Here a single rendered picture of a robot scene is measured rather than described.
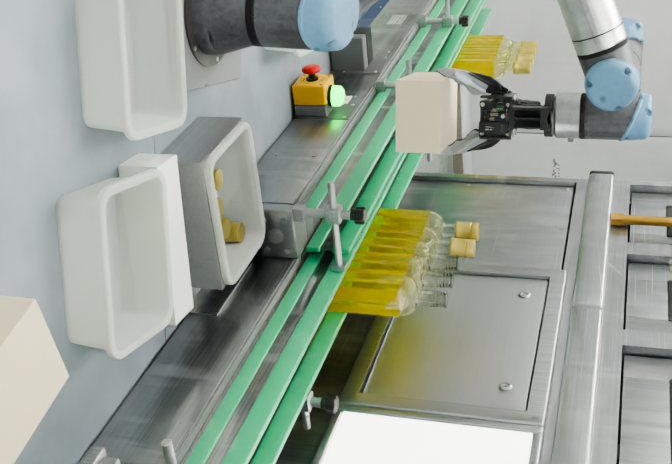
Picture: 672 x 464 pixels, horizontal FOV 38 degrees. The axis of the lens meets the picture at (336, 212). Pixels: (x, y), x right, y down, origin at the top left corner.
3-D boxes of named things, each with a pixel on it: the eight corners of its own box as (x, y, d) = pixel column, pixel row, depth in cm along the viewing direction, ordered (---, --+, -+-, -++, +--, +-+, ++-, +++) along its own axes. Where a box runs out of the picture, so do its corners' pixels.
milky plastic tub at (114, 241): (52, 360, 123) (113, 367, 120) (36, 188, 118) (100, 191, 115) (120, 316, 139) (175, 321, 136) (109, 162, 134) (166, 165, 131)
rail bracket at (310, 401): (257, 430, 155) (336, 440, 151) (251, 396, 152) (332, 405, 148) (265, 414, 158) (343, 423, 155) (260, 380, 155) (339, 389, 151)
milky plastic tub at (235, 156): (179, 288, 153) (230, 292, 151) (154, 160, 143) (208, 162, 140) (221, 234, 168) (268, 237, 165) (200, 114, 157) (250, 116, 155)
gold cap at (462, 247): (448, 246, 176) (472, 248, 175) (451, 233, 179) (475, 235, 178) (450, 260, 179) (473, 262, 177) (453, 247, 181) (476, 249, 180)
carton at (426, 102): (395, 80, 159) (440, 80, 157) (416, 72, 174) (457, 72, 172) (395, 152, 162) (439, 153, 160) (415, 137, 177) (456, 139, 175)
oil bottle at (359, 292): (297, 310, 170) (416, 320, 164) (293, 283, 168) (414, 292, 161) (307, 292, 175) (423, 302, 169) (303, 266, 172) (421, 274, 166)
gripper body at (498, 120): (475, 94, 157) (551, 95, 153) (484, 88, 165) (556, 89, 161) (474, 140, 159) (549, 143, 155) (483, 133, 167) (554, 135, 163)
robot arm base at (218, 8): (190, -45, 147) (250, -43, 144) (229, -39, 161) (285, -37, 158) (188, 55, 150) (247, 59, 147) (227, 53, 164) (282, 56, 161)
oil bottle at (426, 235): (325, 259, 185) (435, 267, 178) (322, 233, 182) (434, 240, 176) (333, 245, 189) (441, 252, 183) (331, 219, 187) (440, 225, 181)
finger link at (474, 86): (440, 57, 159) (486, 89, 158) (447, 55, 165) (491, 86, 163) (429, 73, 160) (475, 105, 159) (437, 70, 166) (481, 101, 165)
